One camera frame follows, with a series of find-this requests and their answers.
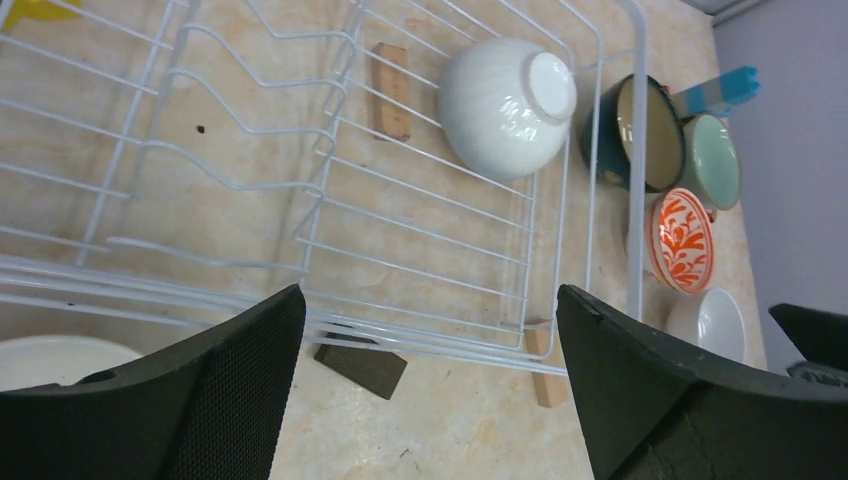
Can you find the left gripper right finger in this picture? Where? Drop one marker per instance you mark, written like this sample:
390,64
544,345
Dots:
652,406

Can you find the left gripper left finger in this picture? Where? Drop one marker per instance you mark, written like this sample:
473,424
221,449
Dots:
208,407

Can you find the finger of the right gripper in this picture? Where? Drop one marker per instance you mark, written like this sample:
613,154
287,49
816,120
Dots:
821,338

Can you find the white bowl front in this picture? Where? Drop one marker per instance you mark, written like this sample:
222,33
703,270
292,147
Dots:
710,320

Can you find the white bowl orange pattern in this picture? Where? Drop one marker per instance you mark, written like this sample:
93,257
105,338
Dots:
678,244

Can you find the beige ceramic mug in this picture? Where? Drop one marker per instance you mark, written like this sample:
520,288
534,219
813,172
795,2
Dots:
57,359

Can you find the celadon green bowl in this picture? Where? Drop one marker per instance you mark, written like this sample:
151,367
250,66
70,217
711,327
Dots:
712,169

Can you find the dark blue bowl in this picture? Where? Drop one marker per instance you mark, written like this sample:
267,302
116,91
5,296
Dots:
607,140

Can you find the plain white bowl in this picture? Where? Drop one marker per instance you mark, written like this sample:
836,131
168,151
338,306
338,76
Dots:
506,106

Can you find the wooden block under rack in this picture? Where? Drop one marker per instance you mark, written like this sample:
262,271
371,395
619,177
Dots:
390,119

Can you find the dark brown wooden block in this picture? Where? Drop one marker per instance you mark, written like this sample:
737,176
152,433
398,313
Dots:
378,372

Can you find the colourful toy brick car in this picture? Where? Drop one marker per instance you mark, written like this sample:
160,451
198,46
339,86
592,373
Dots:
718,95

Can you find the yellow toy piece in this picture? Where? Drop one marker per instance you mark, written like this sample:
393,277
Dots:
37,10

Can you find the white wire dish rack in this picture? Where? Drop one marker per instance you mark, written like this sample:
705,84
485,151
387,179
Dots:
176,162

